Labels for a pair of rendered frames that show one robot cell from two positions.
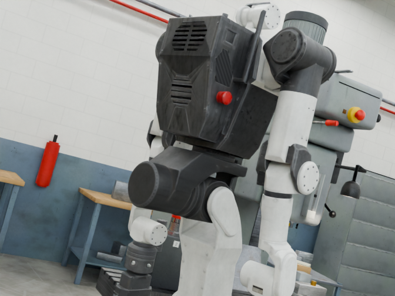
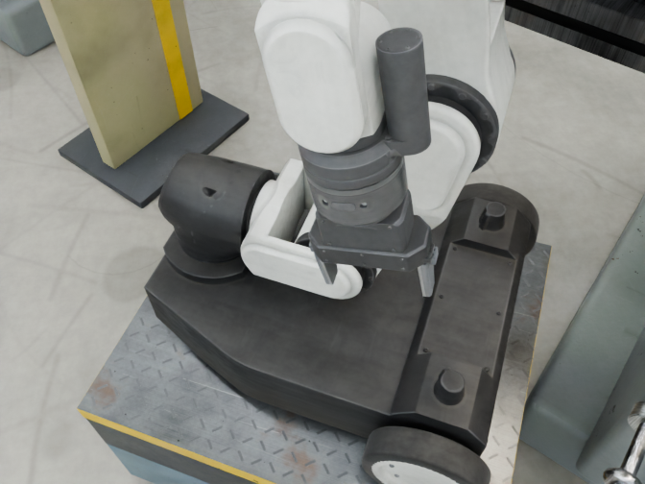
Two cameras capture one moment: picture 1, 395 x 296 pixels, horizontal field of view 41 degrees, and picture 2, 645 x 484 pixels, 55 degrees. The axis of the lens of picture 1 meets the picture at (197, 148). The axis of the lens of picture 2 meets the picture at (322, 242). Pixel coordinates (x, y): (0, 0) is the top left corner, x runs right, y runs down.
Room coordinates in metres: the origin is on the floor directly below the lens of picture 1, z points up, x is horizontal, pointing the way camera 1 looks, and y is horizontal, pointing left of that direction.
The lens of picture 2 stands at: (1.08, -0.59, 1.51)
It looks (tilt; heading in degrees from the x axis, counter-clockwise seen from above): 53 degrees down; 62
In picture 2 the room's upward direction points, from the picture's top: straight up
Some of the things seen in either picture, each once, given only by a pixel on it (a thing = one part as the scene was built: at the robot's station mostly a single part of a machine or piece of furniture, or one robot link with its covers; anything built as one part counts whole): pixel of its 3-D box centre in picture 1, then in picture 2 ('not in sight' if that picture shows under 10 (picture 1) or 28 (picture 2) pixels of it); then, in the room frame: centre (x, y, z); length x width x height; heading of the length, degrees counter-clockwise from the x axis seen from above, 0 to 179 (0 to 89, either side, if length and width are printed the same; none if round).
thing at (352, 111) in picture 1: (355, 114); not in sight; (1.98, -0.54, 1.76); 0.06 x 0.02 x 0.06; 116
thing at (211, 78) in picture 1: (221, 86); not in sight; (1.39, -0.02, 1.63); 0.34 x 0.30 x 0.36; 42
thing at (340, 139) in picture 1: (305, 131); not in sight; (2.22, -0.42, 1.68); 0.34 x 0.24 x 0.10; 26
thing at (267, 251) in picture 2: not in sight; (319, 229); (1.38, -0.01, 0.68); 0.21 x 0.20 x 0.13; 132
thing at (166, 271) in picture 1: (179, 260); not in sight; (1.99, -0.04, 1.07); 0.22 x 0.12 x 0.20; 109
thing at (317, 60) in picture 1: (301, 66); not in sight; (1.24, -0.19, 1.70); 0.12 x 0.09 x 0.14; 133
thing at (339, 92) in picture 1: (317, 101); not in sight; (2.20, -0.43, 1.81); 0.47 x 0.26 x 0.16; 26
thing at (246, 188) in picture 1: (272, 175); not in sight; (2.36, -0.35, 1.47); 0.24 x 0.19 x 0.26; 116
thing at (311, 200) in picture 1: (313, 191); not in sight; (2.08, -0.48, 1.44); 0.04 x 0.04 x 0.21; 26
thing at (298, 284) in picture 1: (307, 289); not in sight; (2.19, -0.59, 1.06); 0.15 x 0.06 x 0.04; 118
